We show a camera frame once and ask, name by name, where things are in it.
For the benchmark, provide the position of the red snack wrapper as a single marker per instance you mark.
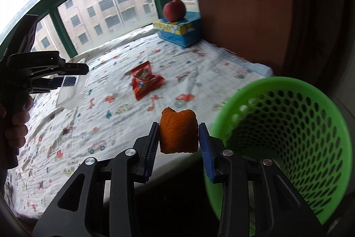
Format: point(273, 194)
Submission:
point(144, 81)

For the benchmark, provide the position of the red apple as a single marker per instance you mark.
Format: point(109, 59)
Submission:
point(174, 10)

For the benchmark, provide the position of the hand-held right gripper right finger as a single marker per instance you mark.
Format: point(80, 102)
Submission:
point(206, 153)

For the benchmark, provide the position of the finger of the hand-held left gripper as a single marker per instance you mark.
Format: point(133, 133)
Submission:
point(66, 81)
point(75, 69)

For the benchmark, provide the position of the green perforated plastic basket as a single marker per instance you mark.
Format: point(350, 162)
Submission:
point(277, 84)

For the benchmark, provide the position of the green window frame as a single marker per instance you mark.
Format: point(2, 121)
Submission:
point(63, 31)

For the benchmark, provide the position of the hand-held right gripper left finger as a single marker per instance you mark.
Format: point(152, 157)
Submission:
point(151, 151)

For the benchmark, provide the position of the orange peel piece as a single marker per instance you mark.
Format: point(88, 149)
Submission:
point(177, 131)

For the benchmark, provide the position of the clear rectangular plastic tray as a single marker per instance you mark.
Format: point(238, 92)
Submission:
point(72, 95)

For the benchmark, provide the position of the blue dotted tissue box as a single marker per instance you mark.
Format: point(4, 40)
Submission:
point(177, 31)

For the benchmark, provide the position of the person's left hand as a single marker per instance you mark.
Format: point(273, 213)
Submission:
point(18, 131)

